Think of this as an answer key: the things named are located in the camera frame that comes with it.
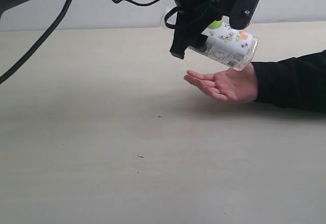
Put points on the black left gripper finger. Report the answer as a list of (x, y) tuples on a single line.
[(242, 13), (189, 25)]

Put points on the white bottle with apple label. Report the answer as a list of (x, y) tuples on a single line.
[(221, 43)]

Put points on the open bare human hand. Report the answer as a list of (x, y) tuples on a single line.
[(230, 85)]

